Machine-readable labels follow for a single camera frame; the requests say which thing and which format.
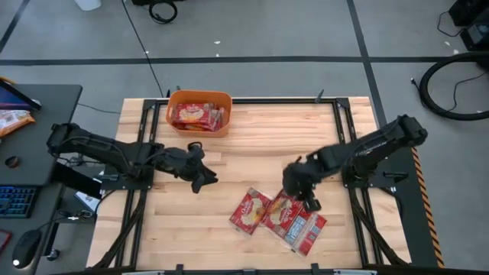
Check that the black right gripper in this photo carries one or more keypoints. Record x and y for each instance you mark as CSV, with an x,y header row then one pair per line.
x,y
300,175

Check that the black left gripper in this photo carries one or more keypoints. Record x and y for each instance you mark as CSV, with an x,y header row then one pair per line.
x,y
181,162

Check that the red popcorn bag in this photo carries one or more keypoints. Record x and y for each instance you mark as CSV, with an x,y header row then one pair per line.
x,y
191,112
217,118
280,214
250,210
305,233
191,128

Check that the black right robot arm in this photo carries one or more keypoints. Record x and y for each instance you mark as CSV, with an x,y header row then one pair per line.
x,y
374,145

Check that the black box under arm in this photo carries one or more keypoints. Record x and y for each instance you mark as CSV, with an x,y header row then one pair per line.
x,y
76,179

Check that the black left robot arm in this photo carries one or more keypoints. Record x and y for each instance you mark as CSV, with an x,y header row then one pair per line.
x,y
95,149

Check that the orange plastic basket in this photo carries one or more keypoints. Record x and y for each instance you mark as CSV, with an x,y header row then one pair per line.
x,y
225,114

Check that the black plate with hazard stripe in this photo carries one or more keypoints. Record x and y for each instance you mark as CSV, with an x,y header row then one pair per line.
x,y
410,214

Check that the white printed card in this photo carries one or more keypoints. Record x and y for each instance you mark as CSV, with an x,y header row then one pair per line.
x,y
88,200

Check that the black desk caster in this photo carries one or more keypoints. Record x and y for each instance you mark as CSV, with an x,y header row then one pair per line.
x,y
53,254

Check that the black desk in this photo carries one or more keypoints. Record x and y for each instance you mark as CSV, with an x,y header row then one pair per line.
x,y
42,122

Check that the black equipment box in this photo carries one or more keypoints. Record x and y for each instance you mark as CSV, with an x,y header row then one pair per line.
x,y
156,1

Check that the backlit keyboard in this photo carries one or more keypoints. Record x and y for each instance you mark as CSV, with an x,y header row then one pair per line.
x,y
17,201

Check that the black computer mouse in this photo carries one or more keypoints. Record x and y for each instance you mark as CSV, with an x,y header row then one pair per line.
x,y
26,248

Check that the small tape roll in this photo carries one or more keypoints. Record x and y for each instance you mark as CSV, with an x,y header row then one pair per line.
x,y
12,161

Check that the orange snack bag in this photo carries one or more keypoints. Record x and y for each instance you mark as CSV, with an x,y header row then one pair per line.
x,y
13,120

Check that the laptop screen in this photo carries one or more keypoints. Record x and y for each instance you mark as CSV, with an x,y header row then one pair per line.
x,y
15,99

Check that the white bin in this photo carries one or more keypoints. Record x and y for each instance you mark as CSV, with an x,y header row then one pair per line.
x,y
88,4

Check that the black equipment case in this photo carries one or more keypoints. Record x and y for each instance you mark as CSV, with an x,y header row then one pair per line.
x,y
477,36
471,9

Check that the black metal table frame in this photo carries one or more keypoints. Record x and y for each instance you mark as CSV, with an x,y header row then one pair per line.
x,y
286,101

